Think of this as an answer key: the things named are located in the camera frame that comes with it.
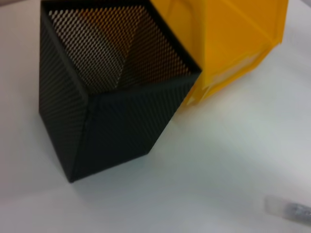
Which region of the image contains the silver grey marker pen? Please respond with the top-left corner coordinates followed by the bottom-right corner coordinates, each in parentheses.
top-left (264, 195), bottom-right (311, 219)

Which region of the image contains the black mesh pen holder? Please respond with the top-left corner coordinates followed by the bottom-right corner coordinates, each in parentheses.
top-left (38, 0), bottom-right (203, 183)

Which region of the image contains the yellow plastic bin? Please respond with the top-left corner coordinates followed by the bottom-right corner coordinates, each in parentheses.
top-left (148, 0), bottom-right (290, 107)

